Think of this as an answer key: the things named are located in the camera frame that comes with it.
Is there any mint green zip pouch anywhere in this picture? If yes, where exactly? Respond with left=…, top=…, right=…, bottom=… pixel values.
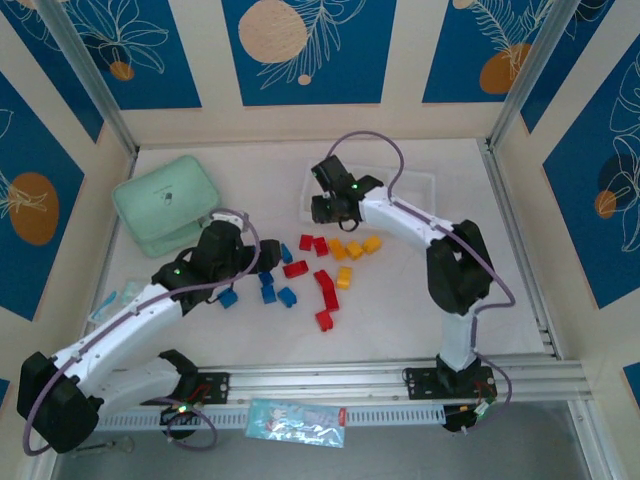
left=110, top=153, right=225, bottom=260

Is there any aluminium corner post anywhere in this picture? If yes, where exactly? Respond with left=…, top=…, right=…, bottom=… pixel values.
left=37, top=0, right=140, bottom=156
left=487, top=0, right=584, bottom=151

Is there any clear three-compartment tray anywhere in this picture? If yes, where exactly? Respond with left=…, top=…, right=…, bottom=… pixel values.
left=298, top=159, right=437, bottom=240

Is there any light blue printed plastic packet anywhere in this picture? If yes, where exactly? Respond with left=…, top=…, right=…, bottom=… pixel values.
left=243, top=397, right=349, bottom=449

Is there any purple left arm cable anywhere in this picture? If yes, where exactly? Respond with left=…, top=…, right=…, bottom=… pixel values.
left=22, top=208, right=262, bottom=457

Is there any aluminium front rail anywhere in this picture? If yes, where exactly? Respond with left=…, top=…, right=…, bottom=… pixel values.
left=49, top=355, right=586, bottom=402

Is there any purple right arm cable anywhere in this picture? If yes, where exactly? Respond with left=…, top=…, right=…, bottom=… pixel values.
left=325, top=130, right=516, bottom=435

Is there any white slotted cable duct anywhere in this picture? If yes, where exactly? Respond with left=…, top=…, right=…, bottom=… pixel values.
left=94, top=403, right=446, bottom=432

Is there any aluminium table edge profile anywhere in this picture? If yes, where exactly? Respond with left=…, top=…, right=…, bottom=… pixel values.
left=567, top=397, right=619, bottom=480

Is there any clear packet with teal print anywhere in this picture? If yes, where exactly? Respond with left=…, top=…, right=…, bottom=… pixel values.
left=87, top=279, right=147, bottom=326

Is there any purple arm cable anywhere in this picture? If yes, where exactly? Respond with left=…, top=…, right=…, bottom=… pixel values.
left=22, top=208, right=262, bottom=457
left=325, top=130, right=516, bottom=435

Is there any purple cable loop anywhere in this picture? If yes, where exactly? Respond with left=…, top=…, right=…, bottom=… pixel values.
left=166, top=397, right=220, bottom=454

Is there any aluminium side rail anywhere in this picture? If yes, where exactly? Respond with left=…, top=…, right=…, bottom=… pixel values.
left=477, top=137, right=564, bottom=359
left=74, top=149, right=139, bottom=371

